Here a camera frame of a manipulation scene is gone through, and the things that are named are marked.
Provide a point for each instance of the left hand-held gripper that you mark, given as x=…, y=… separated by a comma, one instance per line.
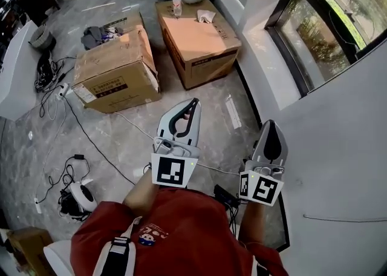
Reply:
x=169, y=172

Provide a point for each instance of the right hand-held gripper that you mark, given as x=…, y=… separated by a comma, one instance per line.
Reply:
x=261, y=188

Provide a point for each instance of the black framed window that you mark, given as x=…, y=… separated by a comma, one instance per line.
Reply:
x=332, y=20

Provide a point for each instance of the person's left forearm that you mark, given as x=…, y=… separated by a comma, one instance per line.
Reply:
x=140, y=197

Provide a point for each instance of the person's right forearm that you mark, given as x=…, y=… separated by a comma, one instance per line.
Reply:
x=252, y=223

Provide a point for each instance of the black flat device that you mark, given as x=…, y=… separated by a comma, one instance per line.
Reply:
x=225, y=195

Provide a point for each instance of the brown cardboard box black stripe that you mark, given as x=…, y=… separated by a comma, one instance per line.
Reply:
x=196, y=44

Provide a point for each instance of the worn brown cardboard box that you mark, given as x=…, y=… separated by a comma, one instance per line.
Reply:
x=116, y=69

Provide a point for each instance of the black power adapter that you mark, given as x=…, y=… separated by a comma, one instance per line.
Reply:
x=79, y=157

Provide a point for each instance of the person's red shirt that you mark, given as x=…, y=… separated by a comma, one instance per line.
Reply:
x=187, y=232

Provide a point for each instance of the crumpled beige cloth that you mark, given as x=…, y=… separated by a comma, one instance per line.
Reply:
x=206, y=16

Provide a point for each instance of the clear plastic water bottle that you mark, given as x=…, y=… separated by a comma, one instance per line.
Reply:
x=177, y=5

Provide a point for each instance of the pile of grey clothes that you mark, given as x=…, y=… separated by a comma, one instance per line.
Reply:
x=96, y=35

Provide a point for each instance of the grey woven basket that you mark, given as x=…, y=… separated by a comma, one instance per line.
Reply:
x=42, y=38

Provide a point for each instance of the small white power strip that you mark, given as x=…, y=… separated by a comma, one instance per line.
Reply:
x=38, y=205

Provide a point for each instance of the white cabinet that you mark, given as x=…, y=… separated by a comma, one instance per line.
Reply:
x=16, y=69

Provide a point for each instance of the small brown cardboard box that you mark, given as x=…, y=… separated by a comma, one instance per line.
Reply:
x=28, y=250

